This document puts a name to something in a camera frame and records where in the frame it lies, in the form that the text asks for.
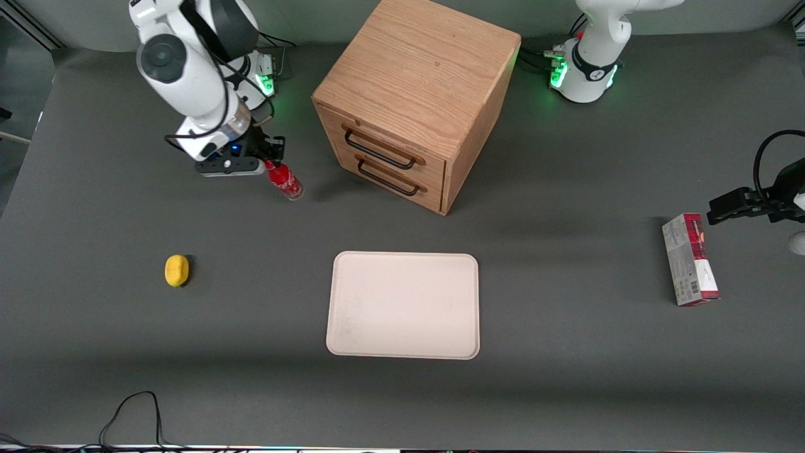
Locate black drawer handle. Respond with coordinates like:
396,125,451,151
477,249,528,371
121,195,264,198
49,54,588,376
343,128,418,171
357,157,421,197

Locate red coke bottle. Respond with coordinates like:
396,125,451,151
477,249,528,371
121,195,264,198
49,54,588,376
264,160,304,201

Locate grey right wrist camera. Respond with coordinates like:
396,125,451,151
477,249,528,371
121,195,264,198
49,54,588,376
194,157,266,177

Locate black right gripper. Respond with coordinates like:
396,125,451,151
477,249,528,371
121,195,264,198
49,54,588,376
211,128,287,168

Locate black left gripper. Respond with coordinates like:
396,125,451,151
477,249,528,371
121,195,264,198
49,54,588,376
707,159,805,226

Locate grey and red carton box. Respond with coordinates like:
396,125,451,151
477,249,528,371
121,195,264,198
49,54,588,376
662,213,721,307

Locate cream rectangular tray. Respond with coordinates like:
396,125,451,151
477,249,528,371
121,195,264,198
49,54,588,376
326,251,480,361

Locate black looped cable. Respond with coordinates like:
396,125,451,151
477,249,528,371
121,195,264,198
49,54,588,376
0,391,189,453

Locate wooden drawer cabinet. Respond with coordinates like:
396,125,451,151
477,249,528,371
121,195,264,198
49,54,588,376
311,0,522,216

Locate yellow lemon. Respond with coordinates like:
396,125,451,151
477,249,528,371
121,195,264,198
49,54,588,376
165,254,190,288

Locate black base cables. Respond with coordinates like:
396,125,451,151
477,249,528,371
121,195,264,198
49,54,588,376
521,13,589,75
255,31,296,79

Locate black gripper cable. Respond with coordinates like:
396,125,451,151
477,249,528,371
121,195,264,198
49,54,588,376
753,129,805,202

